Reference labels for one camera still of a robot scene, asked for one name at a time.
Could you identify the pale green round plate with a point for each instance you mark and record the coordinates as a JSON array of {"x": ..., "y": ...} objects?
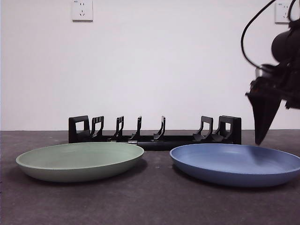
[{"x": 79, "y": 173}]

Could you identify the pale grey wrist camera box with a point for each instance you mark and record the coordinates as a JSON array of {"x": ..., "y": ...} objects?
[{"x": 260, "y": 71}]

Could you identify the black plastic plate rack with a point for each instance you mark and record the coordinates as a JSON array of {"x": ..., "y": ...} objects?
[{"x": 154, "y": 145}]

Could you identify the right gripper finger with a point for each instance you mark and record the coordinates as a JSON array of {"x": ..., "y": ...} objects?
[
  {"x": 251, "y": 100},
  {"x": 263, "y": 112}
]

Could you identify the blue round plate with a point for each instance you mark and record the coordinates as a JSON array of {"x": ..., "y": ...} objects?
[{"x": 234, "y": 178}]

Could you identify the white wall power socket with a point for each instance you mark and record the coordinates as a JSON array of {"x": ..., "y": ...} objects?
[
  {"x": 82, "y": 10},
  {"x": 281, "y": 17}
]

